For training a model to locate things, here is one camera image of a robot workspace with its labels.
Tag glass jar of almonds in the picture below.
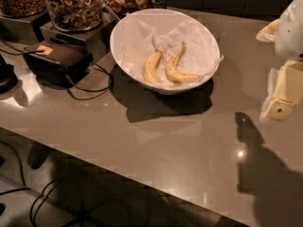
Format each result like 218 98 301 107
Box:
0 0 45 18

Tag white paper liner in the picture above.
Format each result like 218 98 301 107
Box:
119 12 225 86

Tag yellow banana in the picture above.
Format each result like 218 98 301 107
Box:
143 51 162 83
165 43 199 84

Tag middle metal jar stand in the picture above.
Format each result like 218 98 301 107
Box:
41 12 116 61

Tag black round object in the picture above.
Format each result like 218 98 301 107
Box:
0 55 18 94

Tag metal jar stand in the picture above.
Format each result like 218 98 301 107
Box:
41 12 116 61
0 11 50 44

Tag black floor cables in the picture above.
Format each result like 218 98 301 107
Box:
0 140 105 227

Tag white ceramic bowl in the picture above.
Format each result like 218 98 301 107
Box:
109 8 222 96

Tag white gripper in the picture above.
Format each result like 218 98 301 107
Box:
256 0 303 121

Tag left metal jar stand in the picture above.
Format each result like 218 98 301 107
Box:
0 11 50 44

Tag glass jar of mixed nuts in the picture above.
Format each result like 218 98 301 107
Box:
45 0 103 32

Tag dark brown box device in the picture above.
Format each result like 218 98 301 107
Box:
24 38 93 88

